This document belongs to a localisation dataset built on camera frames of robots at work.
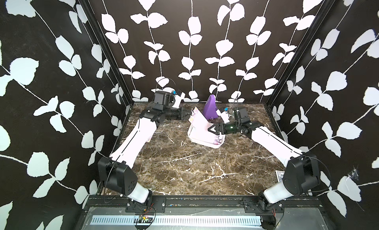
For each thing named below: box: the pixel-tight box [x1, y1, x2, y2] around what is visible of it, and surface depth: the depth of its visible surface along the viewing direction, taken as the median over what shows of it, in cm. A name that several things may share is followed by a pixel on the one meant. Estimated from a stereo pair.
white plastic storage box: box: [187, 123, 227, 149], surface depth 97 cm
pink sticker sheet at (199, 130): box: [188, 106, 224, 145], surface depth 85 cm
